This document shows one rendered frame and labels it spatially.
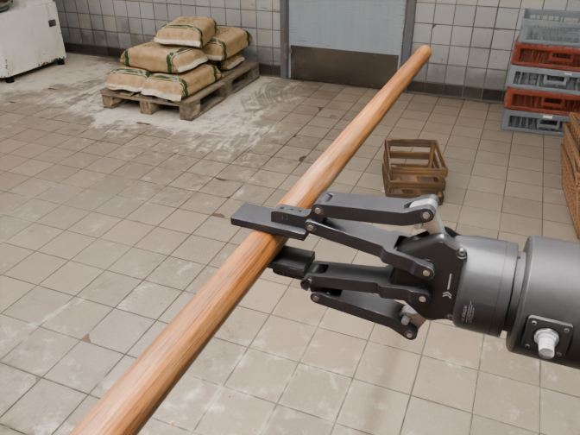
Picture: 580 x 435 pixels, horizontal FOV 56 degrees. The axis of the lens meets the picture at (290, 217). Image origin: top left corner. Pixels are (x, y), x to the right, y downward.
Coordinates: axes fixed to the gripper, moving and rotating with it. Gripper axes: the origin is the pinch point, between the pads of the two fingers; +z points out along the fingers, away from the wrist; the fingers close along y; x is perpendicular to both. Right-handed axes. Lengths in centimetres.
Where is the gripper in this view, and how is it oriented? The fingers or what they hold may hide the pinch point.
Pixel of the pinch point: (272, 238)
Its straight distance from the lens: 49.4
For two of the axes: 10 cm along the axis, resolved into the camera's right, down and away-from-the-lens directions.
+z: -9.2, -1.9, 3.3
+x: 3.8, -4.7, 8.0
